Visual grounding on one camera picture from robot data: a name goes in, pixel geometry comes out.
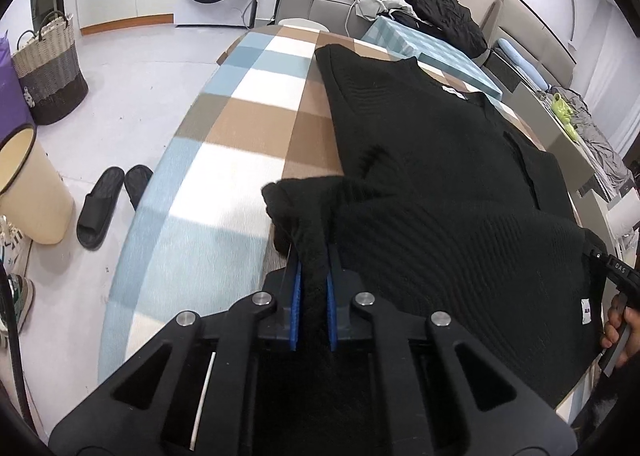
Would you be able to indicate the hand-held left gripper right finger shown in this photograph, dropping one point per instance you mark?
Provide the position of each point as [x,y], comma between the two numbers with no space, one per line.
[332,311]

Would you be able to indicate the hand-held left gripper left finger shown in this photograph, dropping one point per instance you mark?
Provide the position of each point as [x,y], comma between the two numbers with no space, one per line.
[295,311]

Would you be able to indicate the black knit sweater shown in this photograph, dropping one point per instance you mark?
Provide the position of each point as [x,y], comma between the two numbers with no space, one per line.
[425,161]

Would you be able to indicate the person's right hand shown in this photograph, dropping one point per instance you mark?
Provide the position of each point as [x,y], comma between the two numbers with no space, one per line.
[634,336]

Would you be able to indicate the white paper roll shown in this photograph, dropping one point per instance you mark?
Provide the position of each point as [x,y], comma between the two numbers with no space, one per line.
[625,216]

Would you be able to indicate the grey crumpled cloth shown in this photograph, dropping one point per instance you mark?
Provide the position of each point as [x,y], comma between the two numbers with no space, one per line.
[600,146]

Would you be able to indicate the grey storage box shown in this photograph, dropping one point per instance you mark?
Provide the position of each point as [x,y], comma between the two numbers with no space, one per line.
[545,131]

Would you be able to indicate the green plastic toy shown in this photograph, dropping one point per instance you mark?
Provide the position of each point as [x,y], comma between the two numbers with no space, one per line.
[564,111]

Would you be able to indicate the plaid blue brown blanket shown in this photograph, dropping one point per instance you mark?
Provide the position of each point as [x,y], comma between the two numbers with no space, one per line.
[240,136]

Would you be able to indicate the black slipper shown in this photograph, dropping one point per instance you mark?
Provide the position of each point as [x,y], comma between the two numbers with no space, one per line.
[136,186]
[97,211]

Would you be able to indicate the light blue pillow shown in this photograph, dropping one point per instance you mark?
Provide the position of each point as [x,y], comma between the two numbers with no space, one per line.
[522,61]

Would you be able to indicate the green white sneaker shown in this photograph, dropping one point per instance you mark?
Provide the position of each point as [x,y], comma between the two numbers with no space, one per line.
[20,301]

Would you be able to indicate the teal plaid folded blanket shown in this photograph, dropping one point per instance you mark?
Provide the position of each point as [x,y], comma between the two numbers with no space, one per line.
[440,56]

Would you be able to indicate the beige trash bin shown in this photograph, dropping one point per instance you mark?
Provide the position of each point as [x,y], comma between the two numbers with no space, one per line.
[35,196]

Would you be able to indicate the white grey garment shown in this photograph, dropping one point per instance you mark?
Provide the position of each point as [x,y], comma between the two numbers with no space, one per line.
[375,3]

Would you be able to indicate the black jacket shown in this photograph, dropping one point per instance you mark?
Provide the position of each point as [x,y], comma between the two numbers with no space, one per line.
[440,11]

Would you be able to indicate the woven laundry basket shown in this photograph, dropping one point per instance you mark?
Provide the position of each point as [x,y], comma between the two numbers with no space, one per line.
[50,71]

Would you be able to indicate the purple bag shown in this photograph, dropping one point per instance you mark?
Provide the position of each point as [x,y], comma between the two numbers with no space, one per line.
[12,101]

